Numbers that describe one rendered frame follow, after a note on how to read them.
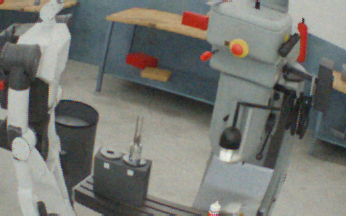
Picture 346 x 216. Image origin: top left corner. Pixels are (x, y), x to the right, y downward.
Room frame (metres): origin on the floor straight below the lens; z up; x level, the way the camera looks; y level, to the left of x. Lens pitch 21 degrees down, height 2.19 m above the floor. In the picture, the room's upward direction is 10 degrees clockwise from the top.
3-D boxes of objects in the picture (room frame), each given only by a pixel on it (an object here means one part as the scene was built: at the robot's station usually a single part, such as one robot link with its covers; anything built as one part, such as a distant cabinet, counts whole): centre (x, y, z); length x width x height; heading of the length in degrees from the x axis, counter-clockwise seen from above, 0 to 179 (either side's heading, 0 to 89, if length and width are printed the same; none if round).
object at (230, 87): (1.97, -0.24, 1.47); 0.21 x 0.19 x 0.32; 72
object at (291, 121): (2.16, -0.51, 1.45); 0.18 x 0.16 x 0.21; 162
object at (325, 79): (2.15, -0.65, 1.62); 0.20 x 0.09 x 0.21; 162
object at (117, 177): (2.11, 0.16, 1.07); 0.22 x 0.12 x 0.20; 83
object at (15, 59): (1.42, 0.49, 1.70); 0.12 x 0.09 x 0.14; 91
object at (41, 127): (1.64, 0.55, 1.37); 0.28 x 0.13 x 0.18; 90
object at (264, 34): (1.98, -0.24, 1.81); 0.47 x 0.26 x 0.16; 162
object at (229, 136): (1.76, -0.19, 1.47); 0.07 x 0.07 x 0.06
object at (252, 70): (2.01, -0.25, 1.68); 0.34 x 0.24 x 0.10; 162
